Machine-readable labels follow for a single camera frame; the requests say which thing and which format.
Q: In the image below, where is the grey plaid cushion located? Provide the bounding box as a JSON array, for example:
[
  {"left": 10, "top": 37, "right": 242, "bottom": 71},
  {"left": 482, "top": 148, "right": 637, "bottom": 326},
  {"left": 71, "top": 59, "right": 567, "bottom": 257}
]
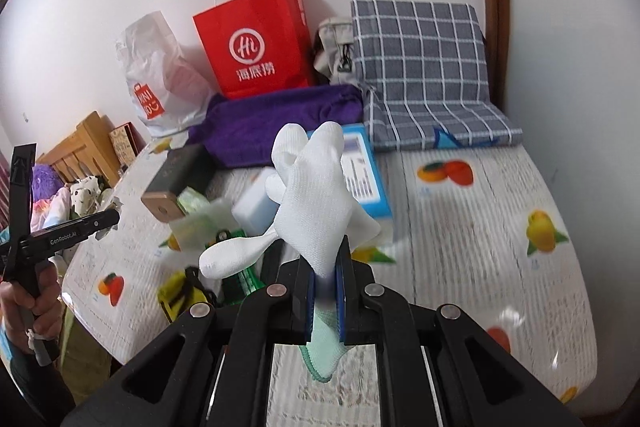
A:
[{"left": 350, "top": 0, "right": 523, "bottom": 150}]

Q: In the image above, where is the red paper shopping bag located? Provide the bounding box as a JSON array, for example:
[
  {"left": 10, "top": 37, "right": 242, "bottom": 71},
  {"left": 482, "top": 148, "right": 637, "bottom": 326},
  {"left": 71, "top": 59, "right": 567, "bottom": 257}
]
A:
[{"left": 193, "top": 0, "right": 314, "bottom": 98}]

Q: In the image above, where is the left hand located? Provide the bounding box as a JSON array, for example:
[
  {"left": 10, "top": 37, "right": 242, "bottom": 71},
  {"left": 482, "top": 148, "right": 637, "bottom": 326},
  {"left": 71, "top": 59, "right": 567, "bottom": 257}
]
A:
[{"left": 1, "top": 261, "right": 63, "bottom": 355}]

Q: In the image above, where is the wooden chair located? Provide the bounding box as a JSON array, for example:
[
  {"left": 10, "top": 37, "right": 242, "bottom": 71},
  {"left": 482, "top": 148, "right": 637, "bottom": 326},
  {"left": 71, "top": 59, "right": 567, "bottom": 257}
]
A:
[{"left": 37, "top": 110, "right": 120, "bottom": 188}]

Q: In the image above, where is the green snack packet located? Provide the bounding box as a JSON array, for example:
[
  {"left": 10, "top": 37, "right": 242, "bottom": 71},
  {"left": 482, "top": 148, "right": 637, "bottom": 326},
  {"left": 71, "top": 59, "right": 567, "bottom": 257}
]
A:
[{"left": 214, "top": 229, "right": 266, "bottom": 306}]

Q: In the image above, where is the green patterned tissue packet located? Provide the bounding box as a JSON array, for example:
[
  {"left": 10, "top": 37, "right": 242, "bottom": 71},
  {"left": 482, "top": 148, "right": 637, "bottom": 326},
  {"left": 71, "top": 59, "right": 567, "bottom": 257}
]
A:
[{"left": 169, "top": 187, "right": 241, "bottom": 254}]

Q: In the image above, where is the blue tissue pack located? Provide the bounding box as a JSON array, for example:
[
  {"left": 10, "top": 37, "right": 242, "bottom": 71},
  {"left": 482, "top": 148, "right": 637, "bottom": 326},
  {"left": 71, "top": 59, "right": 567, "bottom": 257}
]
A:
[{"left": 307, "top": 122, "right": 394, "bottom": 220}]

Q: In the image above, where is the beige backpack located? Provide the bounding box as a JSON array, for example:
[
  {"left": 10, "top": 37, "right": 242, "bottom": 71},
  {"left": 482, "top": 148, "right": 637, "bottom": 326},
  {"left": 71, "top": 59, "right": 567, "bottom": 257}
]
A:
[{"left": 314, "top": 16, "right": 358, "bottom": 86}]

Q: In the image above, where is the mint green cloth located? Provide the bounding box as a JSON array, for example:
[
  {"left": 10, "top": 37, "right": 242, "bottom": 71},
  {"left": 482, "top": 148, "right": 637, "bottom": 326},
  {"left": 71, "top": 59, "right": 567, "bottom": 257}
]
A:
[{"left": 299, "top": 307, "right": 352, "bottom": 384}]

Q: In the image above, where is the brown patterned box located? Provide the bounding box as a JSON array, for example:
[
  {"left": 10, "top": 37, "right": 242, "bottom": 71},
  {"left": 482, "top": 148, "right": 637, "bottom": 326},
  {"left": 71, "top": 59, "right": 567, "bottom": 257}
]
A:
[{"left": 108, "top": 122, "right": 141, "bottom": 170}]

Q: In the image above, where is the dark green tea box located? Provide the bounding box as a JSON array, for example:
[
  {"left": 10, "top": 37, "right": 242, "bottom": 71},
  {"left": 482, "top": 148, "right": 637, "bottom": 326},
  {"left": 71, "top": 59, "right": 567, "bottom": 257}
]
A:
[{"left": 141, "top": 144, "right": 216, "bottom": 223}]

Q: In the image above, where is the white cotton glove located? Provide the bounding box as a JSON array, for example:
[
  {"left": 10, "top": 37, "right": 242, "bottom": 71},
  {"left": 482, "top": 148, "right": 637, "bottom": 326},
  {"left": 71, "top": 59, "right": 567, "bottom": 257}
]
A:
[{"left": 200, "top": 121, "right": 381, "bottom": 284}]

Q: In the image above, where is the yellow black pouch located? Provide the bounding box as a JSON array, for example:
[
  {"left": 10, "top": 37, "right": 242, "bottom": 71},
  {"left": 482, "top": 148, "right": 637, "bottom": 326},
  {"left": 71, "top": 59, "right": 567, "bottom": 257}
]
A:
[{"left": 157, "top": 267, "right": 218, "bottom": 323}]

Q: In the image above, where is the purple towel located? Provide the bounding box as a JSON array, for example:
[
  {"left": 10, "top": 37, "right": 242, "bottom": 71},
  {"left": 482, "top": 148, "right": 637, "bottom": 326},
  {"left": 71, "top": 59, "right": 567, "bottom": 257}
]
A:
[{"left": 188, "top": 84, "right": 363, "bottom": 169}]

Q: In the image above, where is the white Miniso plastic bag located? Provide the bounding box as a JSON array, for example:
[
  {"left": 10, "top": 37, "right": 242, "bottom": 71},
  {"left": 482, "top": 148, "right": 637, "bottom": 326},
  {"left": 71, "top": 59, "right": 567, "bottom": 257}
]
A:
[{"left": 115, "top": 11, "right": 213, "bottom": 138}]

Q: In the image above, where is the purple plush toy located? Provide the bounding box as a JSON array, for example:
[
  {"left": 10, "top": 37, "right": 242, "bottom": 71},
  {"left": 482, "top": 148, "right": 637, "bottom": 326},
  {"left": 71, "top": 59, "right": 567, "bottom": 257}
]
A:
[{"left": 32, "top": 164, "right": 64, "bottom": 202}]

